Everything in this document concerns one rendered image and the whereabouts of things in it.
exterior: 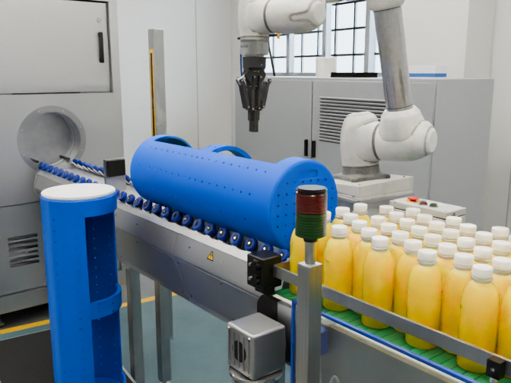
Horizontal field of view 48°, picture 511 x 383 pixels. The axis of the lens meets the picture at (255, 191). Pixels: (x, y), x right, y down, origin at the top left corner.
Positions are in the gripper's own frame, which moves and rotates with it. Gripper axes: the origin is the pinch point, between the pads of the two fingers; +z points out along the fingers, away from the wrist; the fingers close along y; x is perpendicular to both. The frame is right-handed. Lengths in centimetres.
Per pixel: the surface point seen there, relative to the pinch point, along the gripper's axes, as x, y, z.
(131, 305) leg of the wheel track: -76, 9, 87
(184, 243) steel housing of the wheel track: -24, 12, 45
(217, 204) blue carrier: -0.7, 13.9, 26.1
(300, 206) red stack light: 65, 39, 11
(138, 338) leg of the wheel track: -76, 6, 103
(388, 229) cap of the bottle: 59, 3, 23
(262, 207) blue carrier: 22.4, 13.8, 22.5
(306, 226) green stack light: 66, 38, 15
